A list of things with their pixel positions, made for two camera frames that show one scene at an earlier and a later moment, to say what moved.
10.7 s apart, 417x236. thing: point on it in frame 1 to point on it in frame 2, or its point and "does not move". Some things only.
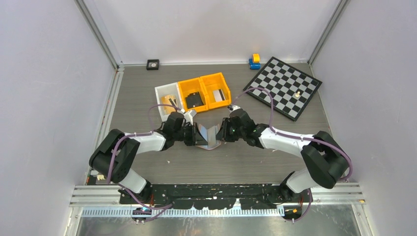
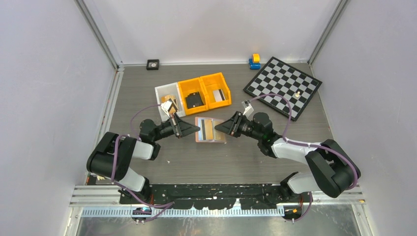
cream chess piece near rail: (100, 177) does not move
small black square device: (152, 64) does not move
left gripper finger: (198, 139) to (181, 128)
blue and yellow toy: (254, 63) does not move
